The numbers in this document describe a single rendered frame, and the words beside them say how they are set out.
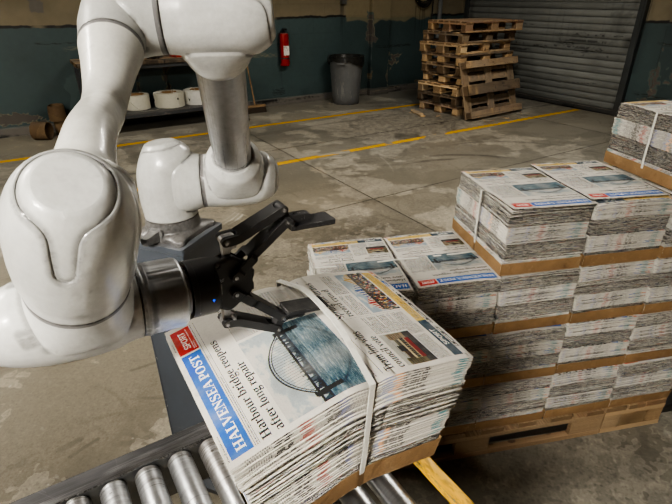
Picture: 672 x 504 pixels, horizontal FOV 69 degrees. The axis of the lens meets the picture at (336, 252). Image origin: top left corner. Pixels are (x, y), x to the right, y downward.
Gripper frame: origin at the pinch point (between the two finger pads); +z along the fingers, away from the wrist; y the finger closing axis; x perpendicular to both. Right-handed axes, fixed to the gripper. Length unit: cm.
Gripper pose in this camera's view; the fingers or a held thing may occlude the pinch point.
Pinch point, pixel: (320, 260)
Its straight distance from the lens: 73.0
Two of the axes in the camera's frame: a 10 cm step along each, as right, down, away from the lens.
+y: -0.9, 8.9, 4.5
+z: 8.4, -1.8, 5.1
